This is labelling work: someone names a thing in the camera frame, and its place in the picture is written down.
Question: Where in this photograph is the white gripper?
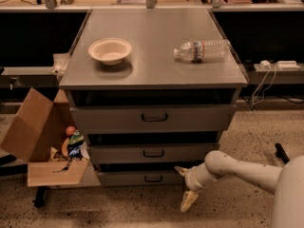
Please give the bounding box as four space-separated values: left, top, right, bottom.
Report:
175 163 227 212

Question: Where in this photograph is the grey bottom drawer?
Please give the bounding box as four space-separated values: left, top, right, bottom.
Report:
98 170 184 186

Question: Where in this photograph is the grey drawer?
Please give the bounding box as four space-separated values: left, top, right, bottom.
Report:
89 142 219 164
70 104 236 134
98 170 184 186

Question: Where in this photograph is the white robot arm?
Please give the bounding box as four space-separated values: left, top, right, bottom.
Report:
175 151 304 228

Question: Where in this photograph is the grey middle drawer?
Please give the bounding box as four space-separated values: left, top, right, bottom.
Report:
89 142 219 164

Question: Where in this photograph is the grey top drawer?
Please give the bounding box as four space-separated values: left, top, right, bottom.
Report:
70 104 236 134

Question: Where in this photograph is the grey metal drawer cabinet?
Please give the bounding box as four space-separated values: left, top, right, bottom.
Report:
60 8 247 174

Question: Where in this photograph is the black floor bar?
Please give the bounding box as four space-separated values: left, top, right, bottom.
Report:
275 143 290 163

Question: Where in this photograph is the green blue snack bag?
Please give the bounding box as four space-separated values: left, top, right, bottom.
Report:
67 130 85 159

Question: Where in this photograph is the orange ball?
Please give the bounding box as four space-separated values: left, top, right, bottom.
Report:
66 126 76 137

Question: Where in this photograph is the clear plastic water bottle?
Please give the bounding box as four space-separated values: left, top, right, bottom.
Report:
173 39 231 63

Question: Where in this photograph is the white power adapter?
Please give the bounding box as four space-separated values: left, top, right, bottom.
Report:
259 60 271 69

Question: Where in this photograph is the white paper bowl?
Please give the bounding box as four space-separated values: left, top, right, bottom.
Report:
88 38 132 66

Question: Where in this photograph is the white power strip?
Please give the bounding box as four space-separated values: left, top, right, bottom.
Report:
276 61 300 69

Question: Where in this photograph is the brown cardboard box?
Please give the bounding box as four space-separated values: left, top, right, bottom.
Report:
1 88 89 187

